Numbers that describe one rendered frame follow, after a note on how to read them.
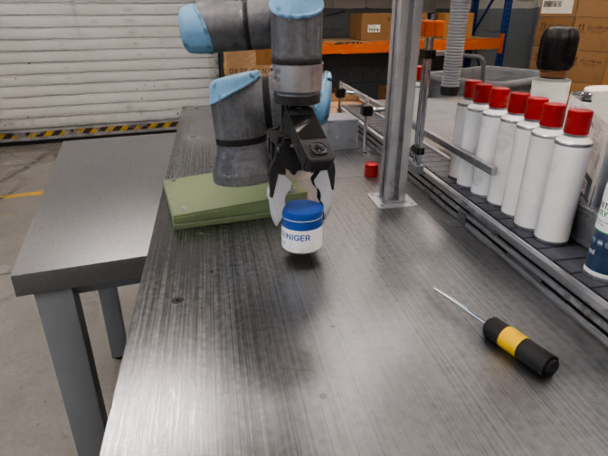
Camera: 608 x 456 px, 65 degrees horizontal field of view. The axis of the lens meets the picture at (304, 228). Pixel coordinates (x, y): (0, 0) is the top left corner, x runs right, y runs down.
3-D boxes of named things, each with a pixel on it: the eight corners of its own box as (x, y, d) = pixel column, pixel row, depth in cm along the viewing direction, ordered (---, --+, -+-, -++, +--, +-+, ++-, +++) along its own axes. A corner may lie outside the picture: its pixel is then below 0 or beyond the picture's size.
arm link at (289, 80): (329, 64, 70) (276, 67, 67) (329, 97, 72) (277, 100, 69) (311, 60, 76) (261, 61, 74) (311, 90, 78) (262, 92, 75)
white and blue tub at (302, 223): (328, 250, 80) (329, 212, 77) (289, 257, 78) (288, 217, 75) (314, 233, 86) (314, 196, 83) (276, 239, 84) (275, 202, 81)
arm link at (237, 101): (217, 131, 114) (209, 71, 109) (274, 127, 114) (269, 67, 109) (211, 142, 103) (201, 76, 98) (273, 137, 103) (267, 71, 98)
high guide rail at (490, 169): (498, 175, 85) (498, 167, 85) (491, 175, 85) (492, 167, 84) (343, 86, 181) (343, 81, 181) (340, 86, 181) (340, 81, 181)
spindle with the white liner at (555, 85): (564, 157, 119) (593, 26, 107) (530, 159, 118) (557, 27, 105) (541, 147, 127) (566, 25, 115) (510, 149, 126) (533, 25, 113)
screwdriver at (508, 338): (558, 375, 56) (565, 354, 55) (541, 384, 55) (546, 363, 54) (440, 293, 72) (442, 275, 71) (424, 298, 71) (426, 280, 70)
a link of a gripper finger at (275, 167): (286, 198, 79) (302, 147, 76) (289, 202, 77) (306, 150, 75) (260, 193, 77) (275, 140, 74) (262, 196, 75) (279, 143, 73)
